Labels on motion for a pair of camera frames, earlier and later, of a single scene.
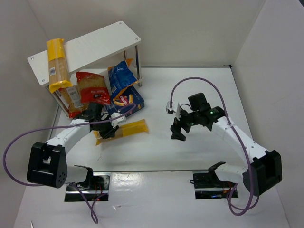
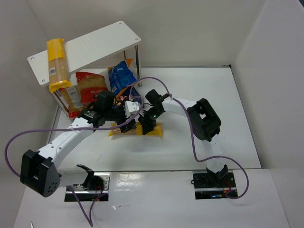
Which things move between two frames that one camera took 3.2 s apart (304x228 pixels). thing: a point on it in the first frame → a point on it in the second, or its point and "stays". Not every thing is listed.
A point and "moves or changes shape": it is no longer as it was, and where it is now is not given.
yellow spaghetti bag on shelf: [58, 72] stays
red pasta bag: [89, 88] stays
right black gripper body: [180, 127] → [147, 123]
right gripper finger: [180, 136] → [147, 124]
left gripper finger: [107, 133] → [121, 118]
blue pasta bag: [121, 77] stays
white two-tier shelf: [88, 49] stays
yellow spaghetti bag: [136, 128] moves or changes shape
